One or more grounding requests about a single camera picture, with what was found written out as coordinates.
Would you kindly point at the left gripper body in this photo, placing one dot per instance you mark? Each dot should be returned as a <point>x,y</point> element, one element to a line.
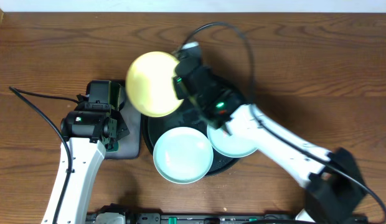
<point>124,129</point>

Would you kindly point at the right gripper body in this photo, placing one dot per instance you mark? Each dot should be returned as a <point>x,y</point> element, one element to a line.
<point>180,93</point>

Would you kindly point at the round black tray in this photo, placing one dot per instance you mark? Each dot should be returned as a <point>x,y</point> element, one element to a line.
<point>184,116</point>

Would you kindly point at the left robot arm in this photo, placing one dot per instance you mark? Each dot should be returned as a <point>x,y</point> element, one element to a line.
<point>79,163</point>

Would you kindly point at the black rectangular tray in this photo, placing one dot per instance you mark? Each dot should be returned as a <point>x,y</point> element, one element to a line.
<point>128,147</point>

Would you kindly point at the light green plate front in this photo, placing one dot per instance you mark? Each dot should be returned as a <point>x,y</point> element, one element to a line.
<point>183,155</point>

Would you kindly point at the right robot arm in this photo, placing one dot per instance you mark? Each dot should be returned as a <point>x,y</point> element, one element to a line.
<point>332,180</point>

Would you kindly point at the green sponge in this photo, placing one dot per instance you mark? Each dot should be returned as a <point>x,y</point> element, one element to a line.
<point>112,146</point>

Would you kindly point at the yellow plate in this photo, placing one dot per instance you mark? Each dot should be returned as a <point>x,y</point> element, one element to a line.
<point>149,84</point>

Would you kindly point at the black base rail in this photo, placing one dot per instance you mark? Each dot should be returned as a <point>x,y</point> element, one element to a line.
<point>114,213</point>

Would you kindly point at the light green plate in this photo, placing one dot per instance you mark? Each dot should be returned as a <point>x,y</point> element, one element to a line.
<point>230,145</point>
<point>183,155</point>

